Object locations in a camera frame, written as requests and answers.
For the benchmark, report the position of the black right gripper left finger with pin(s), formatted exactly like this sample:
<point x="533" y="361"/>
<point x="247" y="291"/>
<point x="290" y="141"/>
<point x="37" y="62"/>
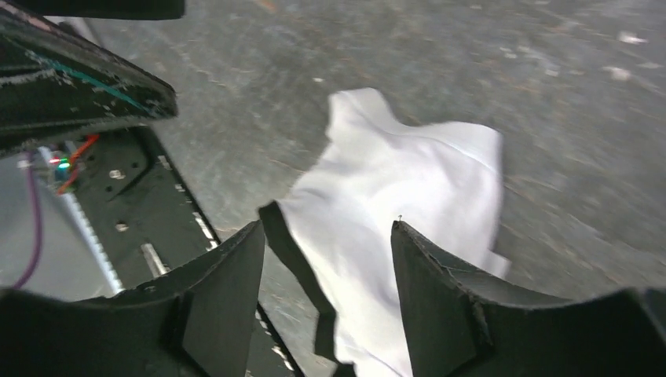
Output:
<point x="196" y="320"/>

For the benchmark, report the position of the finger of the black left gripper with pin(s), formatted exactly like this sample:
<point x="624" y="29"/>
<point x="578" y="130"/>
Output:
<point x="56" y="85"/>
<point x="108" y="9"/>

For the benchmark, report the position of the white black garment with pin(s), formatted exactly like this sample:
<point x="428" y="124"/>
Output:
<point x="332" y="229"/>

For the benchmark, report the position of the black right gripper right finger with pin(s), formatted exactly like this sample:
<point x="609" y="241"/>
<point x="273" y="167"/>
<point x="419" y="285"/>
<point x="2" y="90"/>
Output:
<point x="461" y="321"/>

